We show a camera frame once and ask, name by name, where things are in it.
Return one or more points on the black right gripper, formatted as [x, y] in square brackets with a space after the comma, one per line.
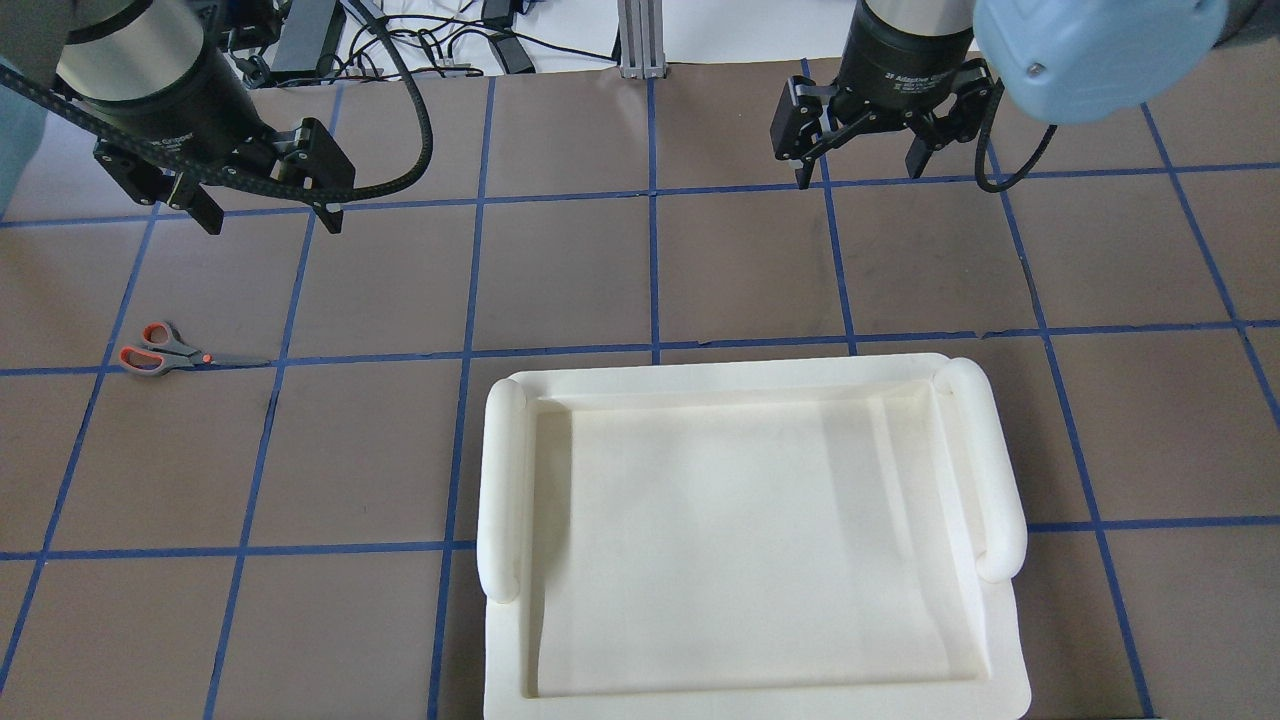
[903, 68]

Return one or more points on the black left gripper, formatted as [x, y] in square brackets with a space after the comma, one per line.
[178, 108]

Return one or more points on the aluminium frame post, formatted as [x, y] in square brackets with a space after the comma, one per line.
[640, 40]

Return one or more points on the grey orange handled scissors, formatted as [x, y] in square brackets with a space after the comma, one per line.
[161, 350]

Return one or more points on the black power adapter brick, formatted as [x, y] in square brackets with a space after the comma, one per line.
[307, 46]

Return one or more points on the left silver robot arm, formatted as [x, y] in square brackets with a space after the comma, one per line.
[39, 44]

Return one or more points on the white plastic drawer cabinet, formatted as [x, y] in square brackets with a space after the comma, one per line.
[827, 538]

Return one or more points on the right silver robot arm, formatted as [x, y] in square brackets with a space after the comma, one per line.
[1066, 63]

